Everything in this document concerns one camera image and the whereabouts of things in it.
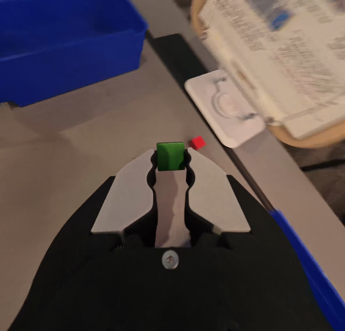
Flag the green wooden cube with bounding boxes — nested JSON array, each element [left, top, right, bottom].
[[156, 142, 186, 172]]

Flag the red wooden cube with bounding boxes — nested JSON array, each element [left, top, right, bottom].
[[189, 136, 206, 150]]

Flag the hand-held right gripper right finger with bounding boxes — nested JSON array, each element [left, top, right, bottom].
[[184, 147, 252, 247]]

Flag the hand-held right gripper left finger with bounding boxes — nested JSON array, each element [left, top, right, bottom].
[[91, 149, 158, 247]]

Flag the blue plastic bin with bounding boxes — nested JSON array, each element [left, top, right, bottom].
[[0, 0, 149, 108], [270, 210, 345, 330]]

